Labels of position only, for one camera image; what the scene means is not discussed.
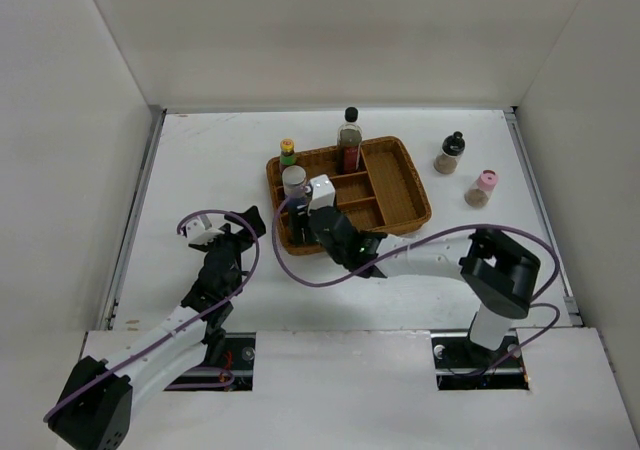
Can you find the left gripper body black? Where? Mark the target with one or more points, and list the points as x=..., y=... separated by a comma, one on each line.
x=237, y=242

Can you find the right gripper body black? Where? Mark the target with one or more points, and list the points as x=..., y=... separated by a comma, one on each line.
x=300, y=218

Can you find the silver lid blue jar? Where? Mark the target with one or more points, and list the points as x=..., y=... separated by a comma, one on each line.
x=294, y=181

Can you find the red chili sauce bottle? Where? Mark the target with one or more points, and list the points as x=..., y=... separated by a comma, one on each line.
x=287, y=156

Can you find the dark soy sauce bottle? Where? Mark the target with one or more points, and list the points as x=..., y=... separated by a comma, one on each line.
x=349, y=141

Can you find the black cap pepper shaker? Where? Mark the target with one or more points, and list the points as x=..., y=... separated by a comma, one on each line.
x=451, y=151

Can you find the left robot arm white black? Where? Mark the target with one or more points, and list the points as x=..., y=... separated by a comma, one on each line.
x=101, y=397

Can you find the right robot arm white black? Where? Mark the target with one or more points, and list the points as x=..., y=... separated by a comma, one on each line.
x=499, y=271

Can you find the brown wicker divided tray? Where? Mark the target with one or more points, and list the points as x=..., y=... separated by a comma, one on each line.
x=386, y=194

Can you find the pink cap spice shaker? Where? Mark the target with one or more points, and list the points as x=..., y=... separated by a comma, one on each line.
x=480, y=192

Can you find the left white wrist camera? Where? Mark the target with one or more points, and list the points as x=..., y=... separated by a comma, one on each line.
x=199, y=231

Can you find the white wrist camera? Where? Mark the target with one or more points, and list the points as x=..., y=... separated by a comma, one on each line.
x=199, y=231
x=323, y=193

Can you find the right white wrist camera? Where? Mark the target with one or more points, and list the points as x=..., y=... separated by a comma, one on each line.
x=323, y=193

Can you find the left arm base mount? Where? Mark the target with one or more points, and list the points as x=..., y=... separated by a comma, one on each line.
x=228, y=367

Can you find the aluminium table edge rail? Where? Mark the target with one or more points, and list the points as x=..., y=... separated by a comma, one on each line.
x=113, y=289

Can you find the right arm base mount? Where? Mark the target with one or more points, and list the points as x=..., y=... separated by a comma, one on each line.
x=461, y=365

